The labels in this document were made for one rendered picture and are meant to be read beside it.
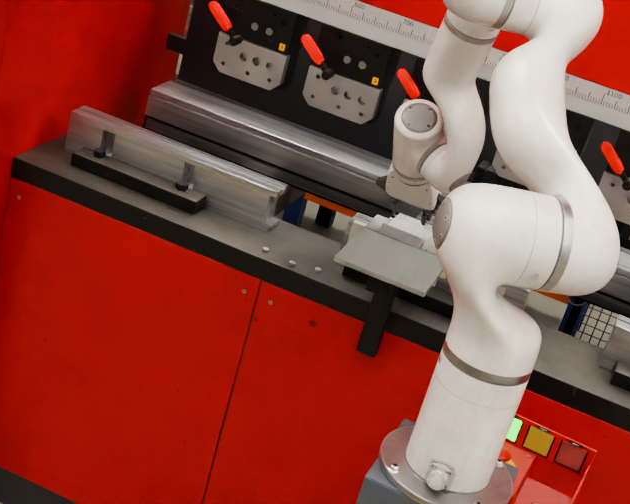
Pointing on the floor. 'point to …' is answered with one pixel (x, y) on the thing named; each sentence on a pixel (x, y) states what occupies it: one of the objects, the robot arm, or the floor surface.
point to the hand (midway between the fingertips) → (411, 209)
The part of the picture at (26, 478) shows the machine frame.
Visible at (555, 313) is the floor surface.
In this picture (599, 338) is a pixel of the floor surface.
